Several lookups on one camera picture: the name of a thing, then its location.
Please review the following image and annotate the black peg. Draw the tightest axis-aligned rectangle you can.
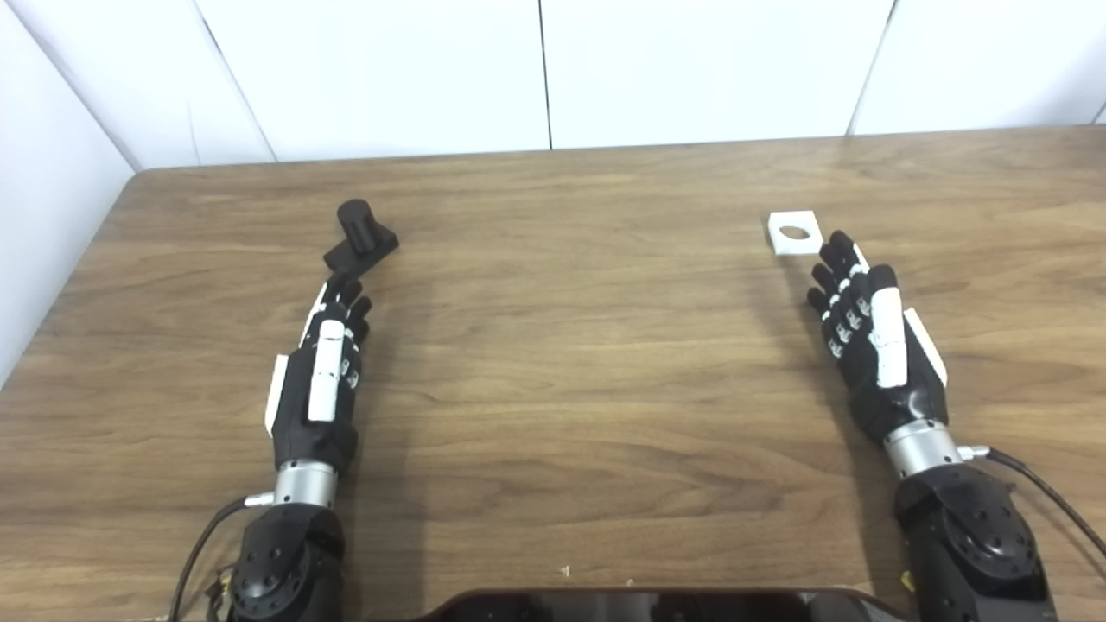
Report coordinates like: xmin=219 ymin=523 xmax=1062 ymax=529
xmin=323 ymin=199 xmax=400 ymax=277

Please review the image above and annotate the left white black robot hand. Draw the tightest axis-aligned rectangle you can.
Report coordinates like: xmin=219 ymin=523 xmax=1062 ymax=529
xmin=264 ymin=272 xmax=374 ymax=474

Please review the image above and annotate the dark robot torso edge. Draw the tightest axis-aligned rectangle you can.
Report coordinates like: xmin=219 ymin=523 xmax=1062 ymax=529
xmin=415 ymin=587 xmax=917 ymax=622

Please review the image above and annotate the white square piece with hole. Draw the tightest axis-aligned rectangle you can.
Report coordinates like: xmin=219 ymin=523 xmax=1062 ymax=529
xmin=767 ymin=210 xmax=823 ymax=257

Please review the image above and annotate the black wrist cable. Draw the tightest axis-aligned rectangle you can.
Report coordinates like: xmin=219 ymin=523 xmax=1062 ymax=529
xmin=957 ymin=445 xmax=1106 ymax=558
xmin=168 ymin=490 xmax=277 ymax=622

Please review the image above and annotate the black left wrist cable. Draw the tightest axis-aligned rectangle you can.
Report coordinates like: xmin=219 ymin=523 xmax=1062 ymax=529
xmin=168 ymin=490 xmax=277 ymax=622

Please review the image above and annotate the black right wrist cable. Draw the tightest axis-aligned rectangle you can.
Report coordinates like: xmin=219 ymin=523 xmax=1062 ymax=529
xmin=957 ymin=445 xmax=1106 ymax=558

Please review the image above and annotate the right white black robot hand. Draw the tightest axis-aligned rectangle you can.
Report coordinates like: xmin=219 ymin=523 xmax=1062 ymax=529
xmin=806 ymin=230 xmax=950 ymax=446

